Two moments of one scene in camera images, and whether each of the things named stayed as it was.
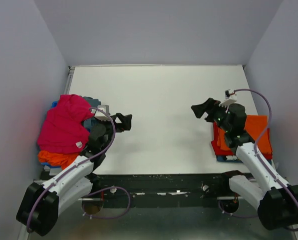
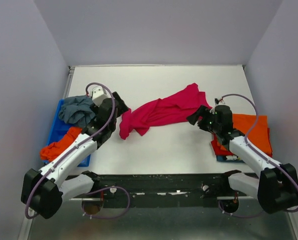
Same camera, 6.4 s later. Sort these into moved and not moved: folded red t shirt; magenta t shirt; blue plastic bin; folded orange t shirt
Moved: magenta t shirt; blue plastic bin
Not moved: folded red t shirt; folded orange t shirt
